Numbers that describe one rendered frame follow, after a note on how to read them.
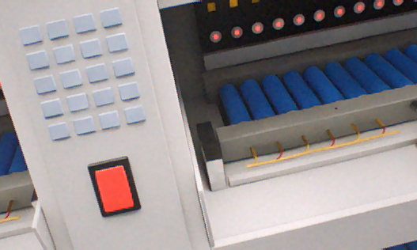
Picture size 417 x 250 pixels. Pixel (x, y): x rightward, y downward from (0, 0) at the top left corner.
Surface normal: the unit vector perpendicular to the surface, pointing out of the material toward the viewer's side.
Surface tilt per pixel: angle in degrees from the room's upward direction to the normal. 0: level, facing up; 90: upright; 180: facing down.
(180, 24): 90
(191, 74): 90
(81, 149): 90
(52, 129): 90
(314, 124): 109
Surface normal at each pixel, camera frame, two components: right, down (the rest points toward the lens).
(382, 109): 0.16, 0.54
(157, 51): 0.11, 0.25
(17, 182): -0.15, -0.81
